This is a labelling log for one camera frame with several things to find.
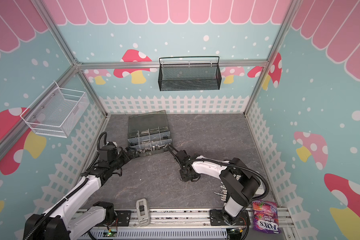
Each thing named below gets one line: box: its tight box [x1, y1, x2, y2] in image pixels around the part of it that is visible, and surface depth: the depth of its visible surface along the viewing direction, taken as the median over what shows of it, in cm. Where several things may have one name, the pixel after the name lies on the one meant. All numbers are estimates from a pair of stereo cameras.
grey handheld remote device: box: [136, 198, 151, 227], surface depth 75 cm
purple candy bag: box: [252, 200, 281, 234], surface depth 73 cm
